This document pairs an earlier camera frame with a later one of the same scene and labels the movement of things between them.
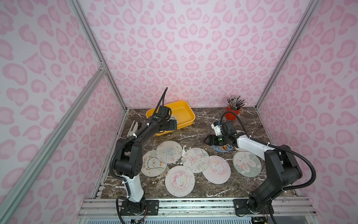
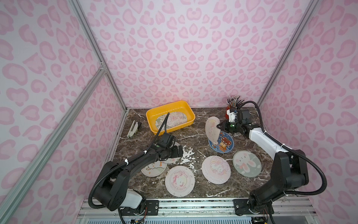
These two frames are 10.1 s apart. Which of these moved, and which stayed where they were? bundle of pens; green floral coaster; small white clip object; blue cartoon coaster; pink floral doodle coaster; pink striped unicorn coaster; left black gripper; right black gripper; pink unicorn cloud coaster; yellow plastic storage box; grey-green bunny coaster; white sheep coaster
Moved: left black gripper; pink floral doodle coaster; green floral coaster; right black gripper
Stayed: white sheep coaster; yellow plastic storage box; pink unicorn cloud coaster; small white clip object; bundle of pens; grey-green bunny coaster; blue cartoon coaster; pink striped unicorn coaster
